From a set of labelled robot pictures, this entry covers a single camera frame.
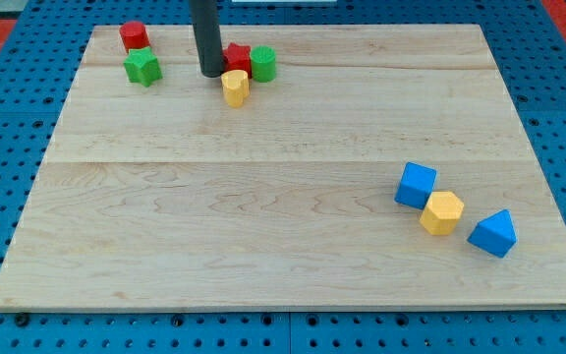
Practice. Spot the red star block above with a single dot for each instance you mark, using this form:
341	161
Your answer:
237	57

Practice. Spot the red cylinder block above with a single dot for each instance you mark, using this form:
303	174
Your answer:
134	35

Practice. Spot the light wooden board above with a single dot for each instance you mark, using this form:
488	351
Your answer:
164	199

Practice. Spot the blue cube block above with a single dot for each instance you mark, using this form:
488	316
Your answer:
415	186

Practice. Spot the blue triangle block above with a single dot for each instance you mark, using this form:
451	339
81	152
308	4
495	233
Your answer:
495	234

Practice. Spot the yellow hexagon block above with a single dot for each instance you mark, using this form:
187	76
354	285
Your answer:
442	213

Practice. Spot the green star block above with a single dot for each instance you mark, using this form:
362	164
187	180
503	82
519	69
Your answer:
142	66

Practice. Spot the yellow heart block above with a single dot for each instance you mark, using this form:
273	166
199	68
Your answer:
236	87

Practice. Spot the green cylinder block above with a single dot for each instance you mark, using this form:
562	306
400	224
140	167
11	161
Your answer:
263	62

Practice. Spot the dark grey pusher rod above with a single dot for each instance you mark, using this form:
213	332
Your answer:
205	22

